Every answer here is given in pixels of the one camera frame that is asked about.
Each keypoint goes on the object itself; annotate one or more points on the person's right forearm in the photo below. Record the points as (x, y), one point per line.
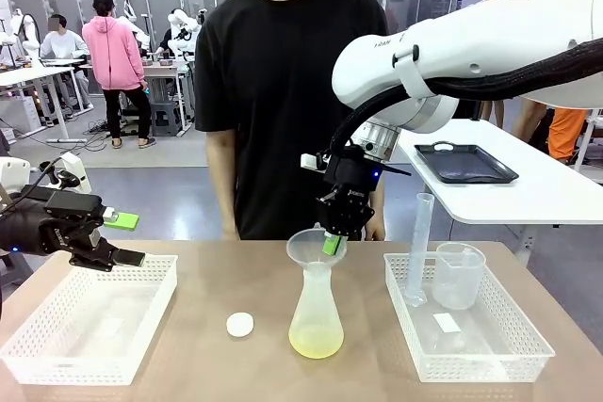
(221, 176)

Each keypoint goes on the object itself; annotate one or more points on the person in pink hoodie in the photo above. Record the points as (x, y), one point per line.
(113, 53)

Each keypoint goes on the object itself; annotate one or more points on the white paper label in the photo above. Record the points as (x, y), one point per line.
(447, 322)

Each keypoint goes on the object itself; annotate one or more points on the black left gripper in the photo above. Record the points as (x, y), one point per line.
(33, 232)

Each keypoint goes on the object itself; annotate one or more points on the white long work table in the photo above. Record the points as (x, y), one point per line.
(37, 73)

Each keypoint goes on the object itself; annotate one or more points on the grey robot work table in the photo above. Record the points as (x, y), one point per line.
(165, 68)

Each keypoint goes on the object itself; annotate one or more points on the black tray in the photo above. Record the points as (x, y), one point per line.
(466, 164)

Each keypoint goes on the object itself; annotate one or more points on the person in black t-shirt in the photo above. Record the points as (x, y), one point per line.
(273, 82)

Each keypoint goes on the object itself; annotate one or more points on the person's left forearm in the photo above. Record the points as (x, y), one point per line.
(379, 204)

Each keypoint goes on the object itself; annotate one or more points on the seated person in white shirt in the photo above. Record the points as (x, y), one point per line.
(61, 46)

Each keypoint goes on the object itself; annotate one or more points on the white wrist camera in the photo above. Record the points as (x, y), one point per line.
(311, 161)
(77, 171)

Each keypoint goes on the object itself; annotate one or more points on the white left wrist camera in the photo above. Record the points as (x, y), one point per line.
(77, 171)

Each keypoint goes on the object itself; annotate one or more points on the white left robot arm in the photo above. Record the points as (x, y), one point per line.
(11, 171)

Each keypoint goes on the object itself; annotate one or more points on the clear plastic beaker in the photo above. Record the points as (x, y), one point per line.
(457, 279)

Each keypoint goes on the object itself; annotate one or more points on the clear plastic funnel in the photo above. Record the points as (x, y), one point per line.
(306, 244)

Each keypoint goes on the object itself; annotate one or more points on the mannequin in orange trousers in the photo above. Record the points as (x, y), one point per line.
(567, 133)

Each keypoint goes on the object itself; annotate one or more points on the person's right hand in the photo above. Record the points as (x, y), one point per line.
(230, 235)

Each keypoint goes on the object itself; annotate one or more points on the white round flask cap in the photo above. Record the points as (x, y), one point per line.
(239, 325)

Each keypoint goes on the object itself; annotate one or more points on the white perforated plastic basket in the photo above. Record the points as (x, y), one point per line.
(471, 364)
(85, 326)

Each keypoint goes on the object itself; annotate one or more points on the grey plastic step stool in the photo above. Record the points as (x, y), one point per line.
(166, 117)

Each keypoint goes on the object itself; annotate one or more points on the person's left hand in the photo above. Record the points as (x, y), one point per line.
(376, 232)

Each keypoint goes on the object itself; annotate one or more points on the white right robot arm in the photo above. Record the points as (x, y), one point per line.
(471, 44)

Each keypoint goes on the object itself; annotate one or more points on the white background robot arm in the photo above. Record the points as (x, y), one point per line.
(181, 27)

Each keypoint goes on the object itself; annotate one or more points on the clear plastic graduated cylinder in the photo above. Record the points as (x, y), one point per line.
(419, 251)

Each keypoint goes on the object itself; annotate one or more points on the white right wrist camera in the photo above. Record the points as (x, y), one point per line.
(311, 161)

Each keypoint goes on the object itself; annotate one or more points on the translucent plastic Erlenmeyer flask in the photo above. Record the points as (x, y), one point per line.
(315, 326)

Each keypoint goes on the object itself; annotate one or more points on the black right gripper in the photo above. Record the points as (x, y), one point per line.
(351, 176)

